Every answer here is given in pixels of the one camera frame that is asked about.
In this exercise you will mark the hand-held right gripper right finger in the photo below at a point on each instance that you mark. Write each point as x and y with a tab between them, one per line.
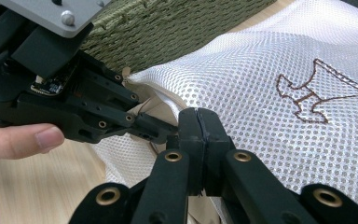
245	186

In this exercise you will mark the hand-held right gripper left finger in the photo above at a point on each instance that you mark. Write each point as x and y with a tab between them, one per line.
174	180

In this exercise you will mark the white mesh laundry bag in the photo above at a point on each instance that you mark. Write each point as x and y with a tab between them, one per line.
245	77

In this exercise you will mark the green woven basket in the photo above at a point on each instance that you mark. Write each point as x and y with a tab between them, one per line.
167	31

